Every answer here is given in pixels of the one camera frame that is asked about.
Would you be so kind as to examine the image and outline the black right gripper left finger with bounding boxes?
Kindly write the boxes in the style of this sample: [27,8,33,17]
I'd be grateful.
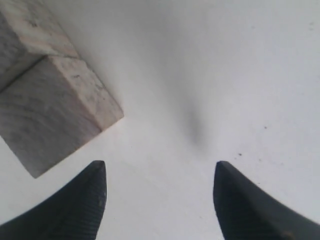
[0,160,107,240]

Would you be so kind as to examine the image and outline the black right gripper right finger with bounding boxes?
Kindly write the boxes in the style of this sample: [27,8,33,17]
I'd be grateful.
[213,161,320,240]

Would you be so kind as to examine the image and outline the medium wooden cube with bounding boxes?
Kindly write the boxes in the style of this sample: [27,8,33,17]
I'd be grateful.
[0,56,124,178]

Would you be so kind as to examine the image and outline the second largest wooden cube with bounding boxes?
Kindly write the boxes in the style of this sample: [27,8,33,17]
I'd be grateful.
[0,0,79,89]

